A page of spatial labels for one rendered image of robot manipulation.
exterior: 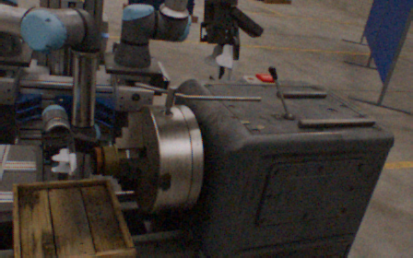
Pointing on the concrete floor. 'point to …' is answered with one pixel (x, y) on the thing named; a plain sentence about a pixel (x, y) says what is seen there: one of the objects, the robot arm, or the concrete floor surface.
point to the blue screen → (386, 33)
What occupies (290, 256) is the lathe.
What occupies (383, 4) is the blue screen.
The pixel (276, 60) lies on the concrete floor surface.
